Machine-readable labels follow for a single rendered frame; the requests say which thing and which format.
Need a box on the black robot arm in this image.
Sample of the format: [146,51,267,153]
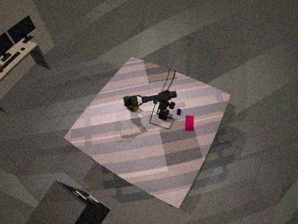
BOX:
[123,90,176,110]

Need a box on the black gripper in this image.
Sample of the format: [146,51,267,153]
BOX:
[153,100,176,109]

